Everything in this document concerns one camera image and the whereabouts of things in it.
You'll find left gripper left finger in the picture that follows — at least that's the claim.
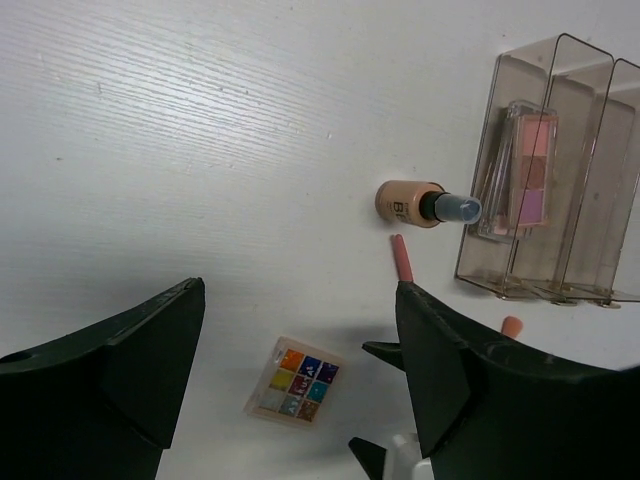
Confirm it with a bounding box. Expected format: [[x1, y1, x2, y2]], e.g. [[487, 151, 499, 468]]
[[1, 278, 206, 479]]

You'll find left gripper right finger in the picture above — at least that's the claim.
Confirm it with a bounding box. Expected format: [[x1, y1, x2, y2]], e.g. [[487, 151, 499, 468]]
[[364, 282, 639, 479]]

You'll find colourful glitter eyeshadow palette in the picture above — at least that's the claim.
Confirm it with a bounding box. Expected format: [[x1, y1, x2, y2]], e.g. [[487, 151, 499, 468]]
[[244, 336, 344, 428]]

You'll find pink blush palette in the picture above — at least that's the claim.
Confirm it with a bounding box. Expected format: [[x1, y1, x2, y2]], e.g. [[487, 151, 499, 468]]
[[476, 100, 559, 243]]

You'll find foundation bottle with pump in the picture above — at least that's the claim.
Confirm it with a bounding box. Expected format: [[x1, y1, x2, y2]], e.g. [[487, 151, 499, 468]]
[[374, 180, 482, 229]]

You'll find pink makeup brush left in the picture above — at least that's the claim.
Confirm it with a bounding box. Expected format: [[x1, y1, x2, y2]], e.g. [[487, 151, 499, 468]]
[[391, 234, 414, 282]]

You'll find clear organizer left compartment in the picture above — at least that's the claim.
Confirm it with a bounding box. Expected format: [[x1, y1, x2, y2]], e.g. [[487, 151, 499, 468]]
[[455, 33, 614, 305]]

